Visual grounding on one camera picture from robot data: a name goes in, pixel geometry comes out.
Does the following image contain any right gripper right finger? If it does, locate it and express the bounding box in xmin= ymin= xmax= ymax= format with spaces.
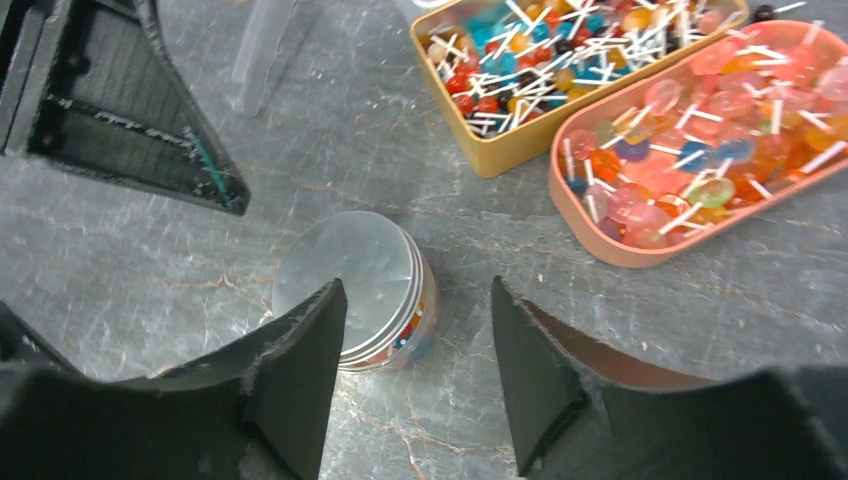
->
xmin=491 ymin=277 xmax=847 ymax=479

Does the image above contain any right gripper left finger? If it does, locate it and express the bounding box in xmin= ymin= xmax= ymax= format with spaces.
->
xmin=1 ymin=279 xmax=347 ymax=479

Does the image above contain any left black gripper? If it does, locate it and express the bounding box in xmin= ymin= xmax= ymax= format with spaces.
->
xmin=1 ymin=1 xmax=251 ymax=216

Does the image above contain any clear plastic scoop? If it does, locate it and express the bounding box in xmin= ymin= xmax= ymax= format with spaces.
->
xmin=228 ymin=0 xmax=302 ymax=117

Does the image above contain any pink tin of lollipops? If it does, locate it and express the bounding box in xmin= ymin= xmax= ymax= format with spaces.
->
xmin=548 ymin=20 xmax=847 ymax=268

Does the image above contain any yellow tin of lollipops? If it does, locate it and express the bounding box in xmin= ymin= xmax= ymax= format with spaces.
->
xmin=410 ymin=0 xmax=749 ymax=178

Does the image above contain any stray black lollipop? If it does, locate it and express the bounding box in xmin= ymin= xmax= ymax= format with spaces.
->
xmin=750 ymin=1 xmax=807 ymax=23

